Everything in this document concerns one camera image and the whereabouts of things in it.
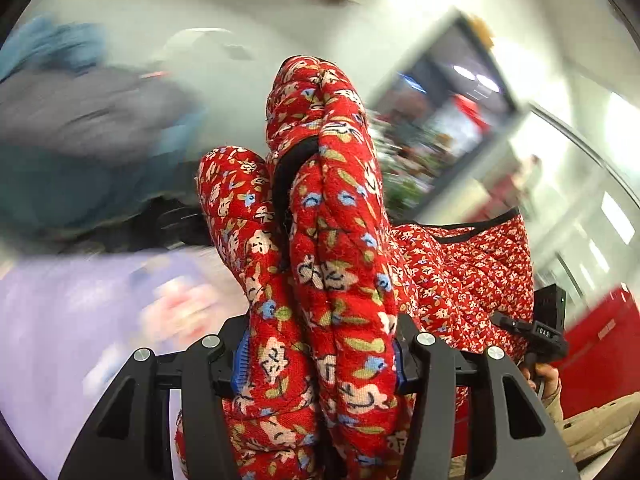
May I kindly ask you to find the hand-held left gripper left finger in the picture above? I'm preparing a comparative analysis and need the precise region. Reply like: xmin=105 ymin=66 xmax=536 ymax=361
xmin=59 ymin=314 xmax=252 ymax=480

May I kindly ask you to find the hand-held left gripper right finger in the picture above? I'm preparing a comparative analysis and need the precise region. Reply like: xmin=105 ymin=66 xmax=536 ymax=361
xmin=396 ymin=314 xmax=582 ymax=480

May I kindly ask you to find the red floral quilted jacket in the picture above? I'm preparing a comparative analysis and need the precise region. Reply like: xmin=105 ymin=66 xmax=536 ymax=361
xmin=175 ymin=56 xmax=537 ymax=480

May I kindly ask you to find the person's right forearm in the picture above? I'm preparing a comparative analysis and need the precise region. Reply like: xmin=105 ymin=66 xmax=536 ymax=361
xmin=544 ymin=394 xmax=640 ymax=467

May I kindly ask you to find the person's right hand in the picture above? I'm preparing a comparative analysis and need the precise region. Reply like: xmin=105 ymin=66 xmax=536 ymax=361
xmin=519 ymin=361 xmax=563 ymax=407

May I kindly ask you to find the purple floral bedsheet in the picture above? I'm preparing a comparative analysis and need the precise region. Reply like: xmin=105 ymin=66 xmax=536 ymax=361
xmin=0 ymin=247 xmax=251 ymax=478

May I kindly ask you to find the dark framed mirror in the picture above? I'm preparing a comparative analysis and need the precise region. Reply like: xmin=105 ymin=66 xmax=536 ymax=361
xmin=372 ymin=7 xmax=527 ymax=217

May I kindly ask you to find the blue grey quilt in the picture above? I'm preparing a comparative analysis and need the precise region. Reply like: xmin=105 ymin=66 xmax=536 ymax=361
xmin=0 ymin=15 xmax=206 ymax=246

